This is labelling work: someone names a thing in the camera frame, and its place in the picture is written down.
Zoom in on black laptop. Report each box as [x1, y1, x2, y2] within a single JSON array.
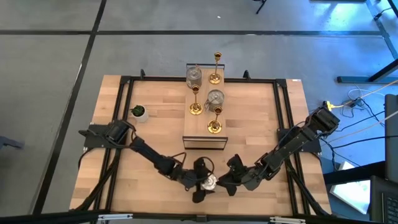
[[369, 175, 398, 224]]

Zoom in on grey chair foot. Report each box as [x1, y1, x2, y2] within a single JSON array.
[[0, 135, 25, 151]]

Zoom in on dark monitor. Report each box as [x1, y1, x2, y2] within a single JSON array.
[[384, 93, 398, 184]]

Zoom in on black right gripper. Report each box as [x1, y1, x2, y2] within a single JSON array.
[[218, 154, 265, 197]]

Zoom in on black table frame rails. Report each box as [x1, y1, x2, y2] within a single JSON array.
[[93, 74, 330, 218]]

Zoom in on white coiled cable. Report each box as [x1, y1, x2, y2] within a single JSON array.
[[346, 88, 371, 108]]

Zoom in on white sheet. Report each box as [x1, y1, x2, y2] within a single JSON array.
[[329, 179, 373, 215]]

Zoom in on silver metal bracket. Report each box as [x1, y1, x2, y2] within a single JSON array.
[[98, 213, 134, 222], [269, 217, 307, 224]]

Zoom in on black tripod leg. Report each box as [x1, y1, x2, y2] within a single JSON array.
[[255, 0, 267, 15]]

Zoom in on white potted succulent plant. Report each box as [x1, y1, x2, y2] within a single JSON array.
[[129, 105, 149, 123]]

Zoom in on gold candlestick holder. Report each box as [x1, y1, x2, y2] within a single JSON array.
[[208, 51, 223, 85], [207, 105, 223, 135], [188, 84, 204, 116]]

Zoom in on black overhead rig frame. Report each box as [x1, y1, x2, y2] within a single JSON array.
[[0, 210, 398, 224]]

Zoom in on black cable bundle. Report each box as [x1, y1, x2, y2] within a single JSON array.
[[74, 147, 122, 212], [285, 160, 332, 217]]

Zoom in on clear glass jar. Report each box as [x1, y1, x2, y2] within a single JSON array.
[[185, 65, 203, 90]]

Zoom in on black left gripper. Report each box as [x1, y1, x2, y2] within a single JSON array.
[[178, 157, 215, 203]]

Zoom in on wooden riser shelf black frame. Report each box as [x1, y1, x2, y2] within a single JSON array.
[[182, 63, 229, 151]]

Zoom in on black desk foot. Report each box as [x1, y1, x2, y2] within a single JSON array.
[[337, 58, 398, 84]]

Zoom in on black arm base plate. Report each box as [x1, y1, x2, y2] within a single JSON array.
[[78, 123, 130, 149], [277, 128, 322, 154]]

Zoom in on black floor cable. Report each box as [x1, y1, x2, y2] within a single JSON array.
[[329, 134, 398, 150]]

